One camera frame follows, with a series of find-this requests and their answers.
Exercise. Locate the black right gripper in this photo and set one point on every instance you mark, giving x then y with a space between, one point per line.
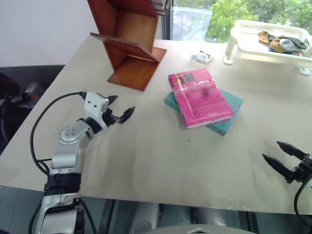
304 168

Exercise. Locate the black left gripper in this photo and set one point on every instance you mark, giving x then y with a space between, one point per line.
109 118

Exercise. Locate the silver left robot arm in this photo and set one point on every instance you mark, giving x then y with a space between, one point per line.
68 156

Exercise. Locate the wooden book stand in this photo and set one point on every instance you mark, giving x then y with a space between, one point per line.
135 51

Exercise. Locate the teal book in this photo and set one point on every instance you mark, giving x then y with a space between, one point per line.
231 100

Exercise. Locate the pink book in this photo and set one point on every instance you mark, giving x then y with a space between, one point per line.
202 97

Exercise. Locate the grey box with red mark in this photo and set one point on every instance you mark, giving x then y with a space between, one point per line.
34 89

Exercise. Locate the small wrapped packet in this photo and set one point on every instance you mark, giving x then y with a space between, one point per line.
201 57

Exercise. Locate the black furniture beside table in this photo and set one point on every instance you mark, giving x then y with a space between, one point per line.
14 117

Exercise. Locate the orange sock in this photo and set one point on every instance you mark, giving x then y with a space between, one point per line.
275 46

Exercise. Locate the grey blue sock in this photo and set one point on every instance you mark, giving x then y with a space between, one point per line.
286 44

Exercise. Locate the grey rounded leg shape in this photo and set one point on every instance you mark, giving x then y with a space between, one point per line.
143 218

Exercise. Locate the white plastic rack basket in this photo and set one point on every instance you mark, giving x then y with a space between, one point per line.
251 48

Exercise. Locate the brown sock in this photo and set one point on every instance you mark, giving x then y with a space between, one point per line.
264 37

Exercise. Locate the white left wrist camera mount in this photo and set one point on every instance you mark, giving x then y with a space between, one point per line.
93 104

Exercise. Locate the dark window frame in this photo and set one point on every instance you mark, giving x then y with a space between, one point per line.
167 22

